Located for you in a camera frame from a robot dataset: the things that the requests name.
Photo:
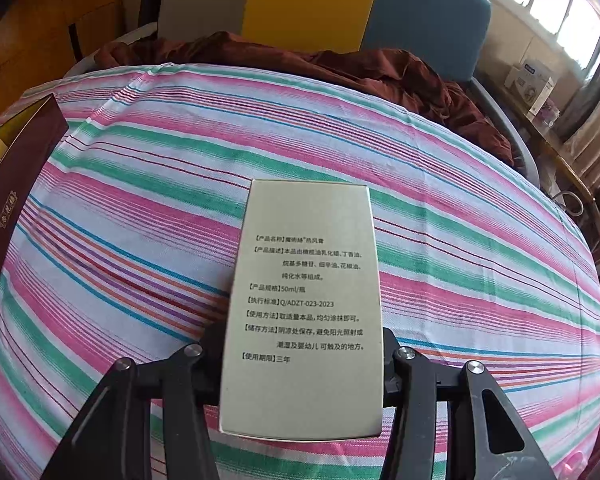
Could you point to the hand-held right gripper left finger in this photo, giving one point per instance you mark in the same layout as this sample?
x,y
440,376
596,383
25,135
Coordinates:
x,y
210,370

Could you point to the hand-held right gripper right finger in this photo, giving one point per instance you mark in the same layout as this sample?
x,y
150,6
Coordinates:
x,y
391,375

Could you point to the cream carton box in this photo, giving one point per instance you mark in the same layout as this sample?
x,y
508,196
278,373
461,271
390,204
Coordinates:
x,y
300,310

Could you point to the maroon gift box gold lining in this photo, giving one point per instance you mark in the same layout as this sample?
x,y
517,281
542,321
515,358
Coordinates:
x,y
15,200

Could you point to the pink plastic item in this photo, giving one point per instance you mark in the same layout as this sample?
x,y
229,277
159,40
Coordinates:
x,y
574,466

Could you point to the wooden side table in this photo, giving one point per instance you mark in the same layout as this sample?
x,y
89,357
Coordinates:
x,y
565,160

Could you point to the maroon quilt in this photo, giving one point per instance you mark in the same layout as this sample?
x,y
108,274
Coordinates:
x,y
380,70

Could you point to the small purple jar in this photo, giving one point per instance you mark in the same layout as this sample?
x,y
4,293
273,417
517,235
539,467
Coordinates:
x,y
547,112

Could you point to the white carton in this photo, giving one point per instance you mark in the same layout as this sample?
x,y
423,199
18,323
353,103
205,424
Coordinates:
x,y
530,85

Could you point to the beige striped curtain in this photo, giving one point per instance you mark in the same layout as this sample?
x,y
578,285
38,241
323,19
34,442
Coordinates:
x,y
595,125

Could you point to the wooden wardrobe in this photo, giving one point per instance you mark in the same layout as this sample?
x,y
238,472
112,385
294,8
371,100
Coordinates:
x,y
30,60

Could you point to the window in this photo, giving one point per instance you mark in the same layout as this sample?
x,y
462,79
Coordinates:
x,y
555,0

